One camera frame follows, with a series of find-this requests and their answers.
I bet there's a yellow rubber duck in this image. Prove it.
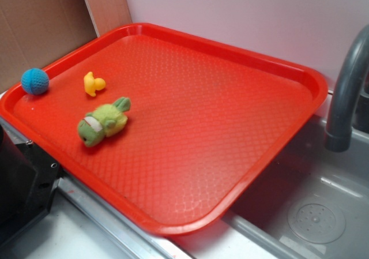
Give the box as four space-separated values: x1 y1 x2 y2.
84 72 106 97

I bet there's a green plush frog toy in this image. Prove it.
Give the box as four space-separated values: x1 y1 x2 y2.
77 97 131 148

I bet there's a grey toy faucet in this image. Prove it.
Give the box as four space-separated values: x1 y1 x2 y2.
324 26 368 152

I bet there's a blue knitted ball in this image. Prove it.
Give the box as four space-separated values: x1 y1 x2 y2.
21 68 50 95

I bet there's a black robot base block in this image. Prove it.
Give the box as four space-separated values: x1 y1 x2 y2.
1 128 61 247

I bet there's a grey plastic sink basin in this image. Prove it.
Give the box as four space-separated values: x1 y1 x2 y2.
172 90 369 259

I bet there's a brown cardboard panel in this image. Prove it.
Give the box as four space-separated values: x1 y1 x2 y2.
1 0 131 92

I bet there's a red plastic tray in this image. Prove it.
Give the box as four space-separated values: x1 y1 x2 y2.
1 24 327 236

